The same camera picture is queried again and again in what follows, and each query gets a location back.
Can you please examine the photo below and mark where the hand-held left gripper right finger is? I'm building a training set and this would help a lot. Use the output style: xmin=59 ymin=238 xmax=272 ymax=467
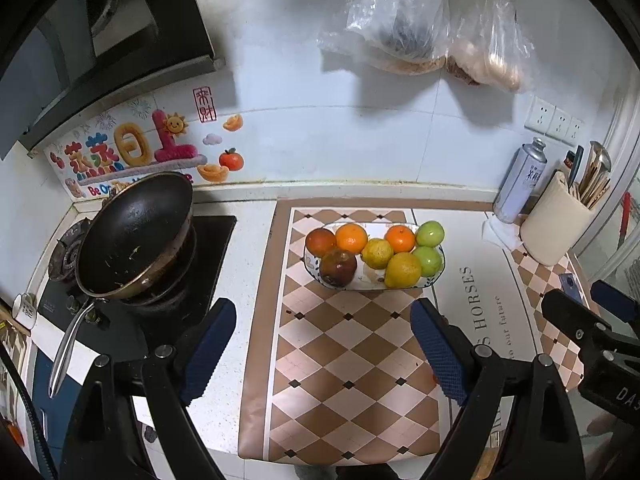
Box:
xmin=410 ymin=297 xmax=586 ymax=480

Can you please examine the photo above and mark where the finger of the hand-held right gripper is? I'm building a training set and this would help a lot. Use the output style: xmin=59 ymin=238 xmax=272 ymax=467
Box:
xmin=541 ymin=288 xmax=640 ymax=361
xmin=590 ymin=280 xmax=640 ymax=323

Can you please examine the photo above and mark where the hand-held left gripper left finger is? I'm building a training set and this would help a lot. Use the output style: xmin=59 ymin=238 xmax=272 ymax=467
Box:
xmin=59 ymin=297 xmax=237 ymax=480

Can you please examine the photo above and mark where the large yellow citrus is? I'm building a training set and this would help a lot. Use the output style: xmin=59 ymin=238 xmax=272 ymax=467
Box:
xmin=384 ymin=252 xmax=422 ymax=288

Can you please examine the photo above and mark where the green apple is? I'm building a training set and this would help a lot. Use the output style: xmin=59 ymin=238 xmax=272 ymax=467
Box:
xmin=416 ymin=220 xmax=446 ymax=248
xmin=413 ymin=246 xmax=445 ymax=277

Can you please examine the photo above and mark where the glass fruit bowl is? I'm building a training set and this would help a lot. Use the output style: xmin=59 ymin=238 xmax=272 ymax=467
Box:
xmin=303 ymin=222 xmax=446 ymax=291

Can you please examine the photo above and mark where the small yellow citrus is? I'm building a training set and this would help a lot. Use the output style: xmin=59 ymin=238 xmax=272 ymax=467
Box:
xmin=361 ymin=239 xmax=394 ymax=269

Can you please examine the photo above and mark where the bright orange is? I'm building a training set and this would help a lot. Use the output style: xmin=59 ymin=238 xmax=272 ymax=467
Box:
xmin=335 ymin=223 xmax=369 ymax=254
xmin=385 ymin=225 xmax=417 ymax=254

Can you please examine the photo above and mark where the dark red apple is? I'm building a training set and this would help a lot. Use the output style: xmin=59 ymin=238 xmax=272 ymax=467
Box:
xmin=320 ymin=249 xmax=358 ymax=288

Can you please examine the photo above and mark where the dark reddish orange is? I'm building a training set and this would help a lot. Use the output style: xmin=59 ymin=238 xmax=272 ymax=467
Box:
xmin=305 ymin=228 xmax=337 ymax=256

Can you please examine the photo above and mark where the person's right hand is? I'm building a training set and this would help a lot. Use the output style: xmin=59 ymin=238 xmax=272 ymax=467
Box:
xmin=586 ymin=409 xmax=635 ymax=438

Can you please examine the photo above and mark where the grey smartphone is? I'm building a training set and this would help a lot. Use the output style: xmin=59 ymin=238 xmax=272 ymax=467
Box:
xmin=559 ymin=273 xmax=586 ymax=306

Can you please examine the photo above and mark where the checkered printed table mat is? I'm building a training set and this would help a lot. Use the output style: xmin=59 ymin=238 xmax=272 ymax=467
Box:
xmin=236 ymin=199 xmax=586 ymax=466

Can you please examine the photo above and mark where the cream utensil holder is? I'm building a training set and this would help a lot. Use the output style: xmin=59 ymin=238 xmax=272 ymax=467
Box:
xmin=520 ymin=171 xmax=596 ymax=267

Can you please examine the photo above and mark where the black gas stove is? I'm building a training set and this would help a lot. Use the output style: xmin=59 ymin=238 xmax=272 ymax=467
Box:
xmin=37 ymin=215 xmax=237 ymax=356

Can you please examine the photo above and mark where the white tissue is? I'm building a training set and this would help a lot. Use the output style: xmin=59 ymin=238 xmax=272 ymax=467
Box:
xmin=481 ymin=211 xmax=526 ymax=251

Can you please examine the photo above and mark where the bundle of wooden chopsticks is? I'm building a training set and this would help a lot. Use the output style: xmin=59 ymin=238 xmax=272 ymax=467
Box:
xmin=575 ymin=160 xmax=612 ymax=209

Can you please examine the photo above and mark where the silver spray can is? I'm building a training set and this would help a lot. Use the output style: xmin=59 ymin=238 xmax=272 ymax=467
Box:
xmin=492 ymin=137 xmax=547 ymax=224

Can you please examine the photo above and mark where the black frying pan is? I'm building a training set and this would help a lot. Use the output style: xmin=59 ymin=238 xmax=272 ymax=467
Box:
xmin=48 ymin=172 xmax=195 ymax=398

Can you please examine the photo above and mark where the blue cabinet door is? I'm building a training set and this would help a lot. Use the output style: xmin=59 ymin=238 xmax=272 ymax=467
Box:
xmin=27 ymin=342 xmax=71 ymax=411

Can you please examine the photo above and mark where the small white cup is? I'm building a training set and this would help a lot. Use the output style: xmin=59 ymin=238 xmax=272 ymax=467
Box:
xmin=12 ymin=292 xmax=38 ymax=331

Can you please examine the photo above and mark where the plastic bag of eggs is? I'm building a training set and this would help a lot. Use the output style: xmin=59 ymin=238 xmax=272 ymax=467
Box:
xmin=445 ymin=0 xmax=536 ymax=93

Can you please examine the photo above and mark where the black range hood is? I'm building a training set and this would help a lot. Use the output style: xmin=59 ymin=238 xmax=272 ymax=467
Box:
xmin=0 ymin=0 xmax=226 ymax=161

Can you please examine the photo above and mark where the plastic bag with dark contents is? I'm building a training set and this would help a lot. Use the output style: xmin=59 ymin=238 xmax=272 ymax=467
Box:
xmin=317 ymin=0 xmax=451 ymax=73

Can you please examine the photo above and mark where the red handle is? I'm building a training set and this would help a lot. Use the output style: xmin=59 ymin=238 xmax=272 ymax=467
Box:
xmin=618 ymin=191 xmax=632 ymax=251

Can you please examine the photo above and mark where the black handled knife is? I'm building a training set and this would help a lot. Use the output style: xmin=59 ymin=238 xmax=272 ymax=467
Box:
xmin=570 ymin=145 xmax=585 ymax=187

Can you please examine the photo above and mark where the black corrugated hose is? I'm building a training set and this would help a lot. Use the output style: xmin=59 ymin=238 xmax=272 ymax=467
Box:
xmin=0 ymin=342 xmax=58 ymax=480

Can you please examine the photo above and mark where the colourful wall sticker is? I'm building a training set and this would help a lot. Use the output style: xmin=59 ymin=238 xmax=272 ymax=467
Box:
xmin=44 ymin=86 xmax=246 ymax=203

